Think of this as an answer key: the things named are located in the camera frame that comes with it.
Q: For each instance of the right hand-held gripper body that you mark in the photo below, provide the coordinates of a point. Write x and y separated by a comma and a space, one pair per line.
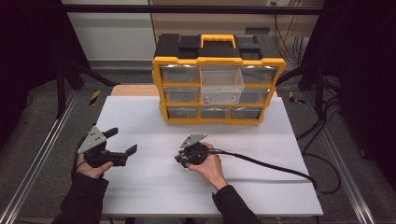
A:
196, 154

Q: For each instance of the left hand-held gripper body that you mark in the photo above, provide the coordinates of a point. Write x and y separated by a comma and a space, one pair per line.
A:
101, 157

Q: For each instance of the clear plastic storage drawer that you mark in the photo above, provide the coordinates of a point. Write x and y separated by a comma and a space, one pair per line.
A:
221, 82

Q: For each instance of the yellow black organizer cabinet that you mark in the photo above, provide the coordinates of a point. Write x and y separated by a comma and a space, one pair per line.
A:
218, 49

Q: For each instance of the person's left hand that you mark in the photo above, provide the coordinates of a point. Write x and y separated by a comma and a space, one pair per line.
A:
92, 171

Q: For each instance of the person's right hand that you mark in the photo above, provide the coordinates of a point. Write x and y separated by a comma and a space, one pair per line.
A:
210, 169

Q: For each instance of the yellow black hazard tape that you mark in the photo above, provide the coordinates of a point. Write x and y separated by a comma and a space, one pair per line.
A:
95, 97
292, 98

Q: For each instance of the black metal stand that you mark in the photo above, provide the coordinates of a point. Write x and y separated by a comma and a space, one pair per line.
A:
60, 90
319, 90

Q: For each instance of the grid of clear drawers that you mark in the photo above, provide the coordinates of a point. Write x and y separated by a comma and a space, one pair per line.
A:
179, 74

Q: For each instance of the black curtain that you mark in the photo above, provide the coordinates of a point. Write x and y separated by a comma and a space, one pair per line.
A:
364, 62
28, 46

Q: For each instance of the aluminium rail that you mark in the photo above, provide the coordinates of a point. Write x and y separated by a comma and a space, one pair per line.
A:
40, 155
339, 161

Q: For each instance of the dark wall vent plate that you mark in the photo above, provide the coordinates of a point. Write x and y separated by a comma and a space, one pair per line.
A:
257, 30

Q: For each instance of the black horizontal frame bar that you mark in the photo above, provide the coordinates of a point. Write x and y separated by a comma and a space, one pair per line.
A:
186, 9

